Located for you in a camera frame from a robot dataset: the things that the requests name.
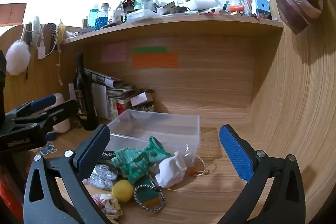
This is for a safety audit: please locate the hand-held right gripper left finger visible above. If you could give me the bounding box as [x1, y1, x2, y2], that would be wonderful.
[23, 124, 116, 224]

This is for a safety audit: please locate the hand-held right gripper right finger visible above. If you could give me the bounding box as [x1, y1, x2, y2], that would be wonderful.
[215, 124, 306, 224]

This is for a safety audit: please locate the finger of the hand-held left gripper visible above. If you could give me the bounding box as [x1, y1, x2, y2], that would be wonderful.
[8, 99, 79, 136]
[5, 94, 57, 122]

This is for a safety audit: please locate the green striped sock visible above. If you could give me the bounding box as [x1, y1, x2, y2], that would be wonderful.
[110, 136, 171, 185]

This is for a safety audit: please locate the white sock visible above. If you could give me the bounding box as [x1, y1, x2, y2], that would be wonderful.
[155, 151, 187, 188]

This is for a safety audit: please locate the clear plastic storage bin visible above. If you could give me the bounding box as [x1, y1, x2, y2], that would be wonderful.
[105, 109, 201, 159]

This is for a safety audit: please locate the black printed cloth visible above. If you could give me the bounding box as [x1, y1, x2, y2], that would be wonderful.
[101, 151, 117, 161]

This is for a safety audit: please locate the dark wine bottle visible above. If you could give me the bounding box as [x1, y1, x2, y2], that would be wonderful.
[72, 53, 99, 131]

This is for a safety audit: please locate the grey glitter cloth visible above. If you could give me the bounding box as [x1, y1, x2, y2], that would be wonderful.
[88, 164, 118, 190]

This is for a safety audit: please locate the flower sticker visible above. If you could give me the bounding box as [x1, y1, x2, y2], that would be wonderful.
[41, 143, 57, 156]

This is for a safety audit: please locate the white paper card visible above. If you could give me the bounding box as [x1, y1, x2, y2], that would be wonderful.
[91, 84, 109, 120]

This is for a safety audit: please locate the yellow pom ball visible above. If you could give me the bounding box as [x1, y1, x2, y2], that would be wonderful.
[112, 179, 134, 203]

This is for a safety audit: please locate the white fluffy pom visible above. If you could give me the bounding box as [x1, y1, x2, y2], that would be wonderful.
[5, 40, 31, 76]

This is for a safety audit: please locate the floral scrunchie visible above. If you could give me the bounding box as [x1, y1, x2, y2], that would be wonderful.
[92, 193, 123, 220]

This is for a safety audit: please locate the stack of magazines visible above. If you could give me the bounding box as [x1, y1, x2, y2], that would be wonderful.
[84, 68, 155, 121]

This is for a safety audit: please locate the black beaded headband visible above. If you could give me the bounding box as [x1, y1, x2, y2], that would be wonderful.
[46, 23, 58, 56]

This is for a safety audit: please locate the small white paper box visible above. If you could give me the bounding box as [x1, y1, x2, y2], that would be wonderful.
[130, 92, 148, 107]

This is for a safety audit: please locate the yellow hanging pouch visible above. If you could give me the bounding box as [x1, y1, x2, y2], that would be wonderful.
[58, 20, 66, 42]

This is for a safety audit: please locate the white plush headband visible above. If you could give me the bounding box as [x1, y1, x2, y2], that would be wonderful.
[25, 15, 44, 44]

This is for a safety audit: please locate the pink sticky note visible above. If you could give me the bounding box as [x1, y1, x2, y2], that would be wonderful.
[102, 42, 127, 62]

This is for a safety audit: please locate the wooden cabinet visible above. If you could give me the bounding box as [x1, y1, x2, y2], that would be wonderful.
[0, 3, 27, 28]

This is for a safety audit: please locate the blue liquid bottle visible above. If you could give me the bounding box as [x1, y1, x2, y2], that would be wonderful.
[89, 4, 100, 29]

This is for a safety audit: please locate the glass bottle with blue beads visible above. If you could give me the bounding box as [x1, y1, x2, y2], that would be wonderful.
[96, 3, 110, 30]

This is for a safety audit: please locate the orange sticky note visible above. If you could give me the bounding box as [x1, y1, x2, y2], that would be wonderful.
[131, 53, 179, 68]

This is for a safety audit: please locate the green sticky note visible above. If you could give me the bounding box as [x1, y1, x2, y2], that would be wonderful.
[134, 46, 167, 54]

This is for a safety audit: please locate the white mug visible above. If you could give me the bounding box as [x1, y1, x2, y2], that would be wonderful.
[113, 9, 124, 24]

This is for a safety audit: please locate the clear lidded plastic box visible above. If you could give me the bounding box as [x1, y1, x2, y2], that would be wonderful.
[126, 9, 158, 22]

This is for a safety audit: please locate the wooden shelf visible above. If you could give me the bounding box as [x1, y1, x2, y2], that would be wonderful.
[60, 13, 284, 45]

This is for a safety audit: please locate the blue gadget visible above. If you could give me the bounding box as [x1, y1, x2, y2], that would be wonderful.
[255, 0, 270, 19]

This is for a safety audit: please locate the glass bowl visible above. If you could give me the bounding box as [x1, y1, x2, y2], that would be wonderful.
[226, 0, 245, 13]

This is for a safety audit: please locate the white tray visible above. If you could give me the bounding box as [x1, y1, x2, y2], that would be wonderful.
[185, 0, 216, 12]

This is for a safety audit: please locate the orange translucent hair tie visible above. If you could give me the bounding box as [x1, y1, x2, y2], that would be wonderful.
[188, 156, 217, 177]

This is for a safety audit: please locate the braided black-white hair ring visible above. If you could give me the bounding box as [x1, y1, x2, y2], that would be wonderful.
[133, 184, 166, 212]

